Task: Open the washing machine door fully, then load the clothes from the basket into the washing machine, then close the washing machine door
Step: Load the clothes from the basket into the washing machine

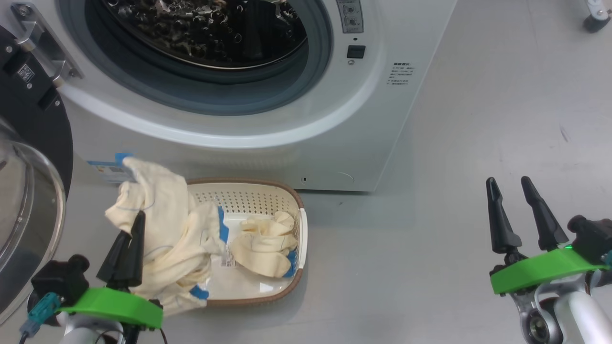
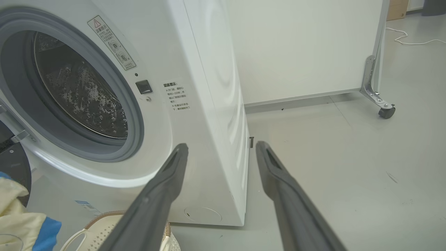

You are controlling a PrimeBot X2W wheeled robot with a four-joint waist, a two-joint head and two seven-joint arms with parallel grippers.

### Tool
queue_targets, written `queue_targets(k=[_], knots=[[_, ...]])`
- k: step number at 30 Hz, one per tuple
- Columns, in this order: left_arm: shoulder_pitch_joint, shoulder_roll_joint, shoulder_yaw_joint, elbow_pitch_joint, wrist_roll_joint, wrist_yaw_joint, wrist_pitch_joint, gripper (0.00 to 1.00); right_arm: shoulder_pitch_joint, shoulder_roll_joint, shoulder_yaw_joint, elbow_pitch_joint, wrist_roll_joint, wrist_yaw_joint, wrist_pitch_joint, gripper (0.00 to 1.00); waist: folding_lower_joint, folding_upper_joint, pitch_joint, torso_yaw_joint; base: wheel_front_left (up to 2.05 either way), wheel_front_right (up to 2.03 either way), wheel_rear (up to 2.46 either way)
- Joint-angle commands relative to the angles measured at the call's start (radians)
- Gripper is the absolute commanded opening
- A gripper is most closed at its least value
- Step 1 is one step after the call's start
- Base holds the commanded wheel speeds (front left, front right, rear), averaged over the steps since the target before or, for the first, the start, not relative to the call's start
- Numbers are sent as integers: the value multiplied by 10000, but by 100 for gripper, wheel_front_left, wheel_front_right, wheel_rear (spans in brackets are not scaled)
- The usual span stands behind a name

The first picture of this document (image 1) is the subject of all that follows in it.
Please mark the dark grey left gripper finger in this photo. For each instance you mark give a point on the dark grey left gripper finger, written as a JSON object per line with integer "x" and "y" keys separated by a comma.
{"x": 136, "y": 258}
{"x": 114, "y": 260}

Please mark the black door latch socket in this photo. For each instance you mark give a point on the black door latch socket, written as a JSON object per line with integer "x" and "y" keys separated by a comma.
{"x": 356, "y": 51}

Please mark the black caster wheel with bracket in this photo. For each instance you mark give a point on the black caster wheel with bracket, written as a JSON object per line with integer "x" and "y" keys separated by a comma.
{"x": 596, "y": 19}

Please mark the blue energy label sticker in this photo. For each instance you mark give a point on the blue energy label sticker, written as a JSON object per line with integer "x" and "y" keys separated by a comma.
{"x": 107, "y": 172}

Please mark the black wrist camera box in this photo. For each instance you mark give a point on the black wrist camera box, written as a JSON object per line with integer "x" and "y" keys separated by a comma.
{"x": 590, "y": 236}
{"x": 60, "y": 279}

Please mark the cream perforated laundry basket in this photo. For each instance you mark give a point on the cream perforated laundry basket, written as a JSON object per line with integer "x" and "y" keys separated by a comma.
{"x": 248, "y": 200}

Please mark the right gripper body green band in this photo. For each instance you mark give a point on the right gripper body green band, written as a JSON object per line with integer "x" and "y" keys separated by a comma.
{"x": 540, "y": 270}

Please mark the small cream garment blue trim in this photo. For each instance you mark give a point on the small cream garment blue trim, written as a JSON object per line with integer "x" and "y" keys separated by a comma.
{"x": 263, "y": 248}

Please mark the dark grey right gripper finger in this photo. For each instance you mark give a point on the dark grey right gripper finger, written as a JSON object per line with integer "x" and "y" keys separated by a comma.
{"x": 501, "y": 224}
{"x": 547, "y": 224}

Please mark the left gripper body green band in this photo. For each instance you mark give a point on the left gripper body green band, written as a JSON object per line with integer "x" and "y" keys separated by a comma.
{"x": 114, "y": 306}

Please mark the round dark washing machine door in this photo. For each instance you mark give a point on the round dark washing machine door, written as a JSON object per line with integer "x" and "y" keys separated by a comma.
{"x": 48, "y": 134}

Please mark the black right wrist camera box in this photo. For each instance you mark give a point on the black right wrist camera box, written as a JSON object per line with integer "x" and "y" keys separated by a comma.
{"x": 590, "y": 236}

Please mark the white basket barcode label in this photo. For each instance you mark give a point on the white basket barcode label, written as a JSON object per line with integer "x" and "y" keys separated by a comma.
{"x": 227, "y": 259}

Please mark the steel washer drum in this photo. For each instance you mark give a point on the steel washer drum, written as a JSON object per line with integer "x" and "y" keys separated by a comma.
{"x": 201, "y": 28}

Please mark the metal door hinge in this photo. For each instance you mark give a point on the metal door hinge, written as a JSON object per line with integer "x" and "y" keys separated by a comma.
{"x": 45, "y": 45}

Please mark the grey washer warning sticker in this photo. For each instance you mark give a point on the grey washer warning sticker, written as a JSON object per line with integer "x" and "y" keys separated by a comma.
{"x": 350, "y": 16}

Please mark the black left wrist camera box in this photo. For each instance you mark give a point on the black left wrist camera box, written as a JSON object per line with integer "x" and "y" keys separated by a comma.
{"x": 60, "y": 279}

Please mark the white washing machine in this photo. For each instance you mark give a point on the white washing machine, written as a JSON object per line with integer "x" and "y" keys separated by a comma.
{"x": 334, "y": 143}

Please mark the large cream garment blue trim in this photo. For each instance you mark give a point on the large cream garment blue trim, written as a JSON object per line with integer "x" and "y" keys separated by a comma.
{"x": 167, "y": 229}

